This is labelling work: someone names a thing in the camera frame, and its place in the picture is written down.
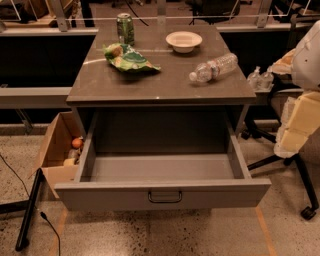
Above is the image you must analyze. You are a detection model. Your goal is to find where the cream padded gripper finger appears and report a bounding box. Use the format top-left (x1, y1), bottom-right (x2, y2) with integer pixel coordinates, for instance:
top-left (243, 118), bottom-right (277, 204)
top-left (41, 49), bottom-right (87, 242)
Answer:
top-left (271, 49), bottom-right (295, 75)
top-left (274, 91), bottom-right (320, 158)

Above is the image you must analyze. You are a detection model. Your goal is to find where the green rice chip bag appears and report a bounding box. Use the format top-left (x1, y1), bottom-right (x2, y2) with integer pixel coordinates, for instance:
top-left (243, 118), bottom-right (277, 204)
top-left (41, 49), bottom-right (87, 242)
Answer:
top-left (103, 43), bottom-right (161, 73)

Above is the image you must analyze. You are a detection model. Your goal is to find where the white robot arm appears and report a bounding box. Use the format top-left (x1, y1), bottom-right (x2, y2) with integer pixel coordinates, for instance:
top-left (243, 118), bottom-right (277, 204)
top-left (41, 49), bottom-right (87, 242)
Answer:
top-left (272, 21), bottom-right (320, 158)

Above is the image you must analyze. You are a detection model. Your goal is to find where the open grey top drawer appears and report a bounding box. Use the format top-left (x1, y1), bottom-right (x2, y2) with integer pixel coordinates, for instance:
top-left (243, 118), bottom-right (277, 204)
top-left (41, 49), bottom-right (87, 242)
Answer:
top-left (55, 110), bottom-right (271, 211)

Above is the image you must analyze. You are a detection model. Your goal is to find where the right clear pump bottle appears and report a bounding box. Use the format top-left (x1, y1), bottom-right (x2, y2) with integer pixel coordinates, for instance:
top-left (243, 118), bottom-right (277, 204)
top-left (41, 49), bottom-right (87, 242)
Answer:
top-left (260, 67), bottom-right (274, 90)

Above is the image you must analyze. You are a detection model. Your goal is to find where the clear pump bottle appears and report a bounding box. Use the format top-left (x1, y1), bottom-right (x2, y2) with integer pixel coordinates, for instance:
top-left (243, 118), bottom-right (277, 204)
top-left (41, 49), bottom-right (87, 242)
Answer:
top-left (247, 66), bottom-right (261, 90)
top-left (260, 67), bottom-right (274, 90)

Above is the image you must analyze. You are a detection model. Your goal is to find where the black office chair base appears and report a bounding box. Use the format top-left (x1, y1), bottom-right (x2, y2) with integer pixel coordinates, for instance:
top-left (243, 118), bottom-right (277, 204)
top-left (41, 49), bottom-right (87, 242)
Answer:
top-left (247, 90), bottom-right (320, 220)

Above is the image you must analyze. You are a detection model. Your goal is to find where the left clear pump bottle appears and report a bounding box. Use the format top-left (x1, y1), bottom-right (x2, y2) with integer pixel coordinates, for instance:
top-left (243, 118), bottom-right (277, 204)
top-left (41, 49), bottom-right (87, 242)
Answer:
top-left (247, 66), bottom-right (261, 90)

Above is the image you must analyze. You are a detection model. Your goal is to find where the clear plastic water bottle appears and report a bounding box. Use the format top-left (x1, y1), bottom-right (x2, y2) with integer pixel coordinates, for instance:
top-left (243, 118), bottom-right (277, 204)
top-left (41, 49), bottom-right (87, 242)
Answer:
top-left (189, 53), bottom-right (238, 83)

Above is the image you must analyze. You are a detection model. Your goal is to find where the white paper bowl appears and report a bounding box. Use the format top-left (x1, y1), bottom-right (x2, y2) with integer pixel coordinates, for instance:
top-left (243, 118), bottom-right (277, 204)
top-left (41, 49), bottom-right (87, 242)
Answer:
top-left (166, 31), bottom-right (202, 53)

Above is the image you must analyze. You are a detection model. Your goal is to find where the green soda can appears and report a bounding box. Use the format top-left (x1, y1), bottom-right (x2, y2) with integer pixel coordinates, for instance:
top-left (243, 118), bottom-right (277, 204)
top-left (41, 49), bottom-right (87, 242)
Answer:
top-left (116, 13), bottom-right (135, 46)

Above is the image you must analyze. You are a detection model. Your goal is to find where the orange fruit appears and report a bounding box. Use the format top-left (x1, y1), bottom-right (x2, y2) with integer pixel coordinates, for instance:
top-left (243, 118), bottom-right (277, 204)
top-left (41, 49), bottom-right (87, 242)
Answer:
top-left (71, 138), bottom-right (83, 149)

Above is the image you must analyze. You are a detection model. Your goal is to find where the open cardboard box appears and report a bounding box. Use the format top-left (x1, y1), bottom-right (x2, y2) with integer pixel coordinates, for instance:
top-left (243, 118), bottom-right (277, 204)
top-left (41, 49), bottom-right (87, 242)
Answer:
top-left (33, 112), bottom-right (80, 198)

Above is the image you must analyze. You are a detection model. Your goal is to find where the pale object in box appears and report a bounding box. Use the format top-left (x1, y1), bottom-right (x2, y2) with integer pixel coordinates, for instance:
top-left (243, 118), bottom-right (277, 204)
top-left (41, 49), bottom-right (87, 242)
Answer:
top-left (63, 149), bottom-right (81, 166)

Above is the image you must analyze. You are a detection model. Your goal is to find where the black flat bar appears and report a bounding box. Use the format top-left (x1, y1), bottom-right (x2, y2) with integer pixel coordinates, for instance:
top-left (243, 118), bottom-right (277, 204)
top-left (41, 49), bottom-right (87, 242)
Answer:
top-left (15, 168), bottom-right (43, 252)

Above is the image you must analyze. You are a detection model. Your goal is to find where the black drawer handle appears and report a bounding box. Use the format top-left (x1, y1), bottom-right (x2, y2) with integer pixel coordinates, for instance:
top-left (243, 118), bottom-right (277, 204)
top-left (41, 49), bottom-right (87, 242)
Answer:
top-left (148, 191), bottom-right (182, 204)

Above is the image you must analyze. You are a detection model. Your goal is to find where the black floor cable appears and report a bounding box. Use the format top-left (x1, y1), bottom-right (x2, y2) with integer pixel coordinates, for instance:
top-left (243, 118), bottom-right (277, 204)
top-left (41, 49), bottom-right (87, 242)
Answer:
top-left (0, 153), bottom-right (62, 256)

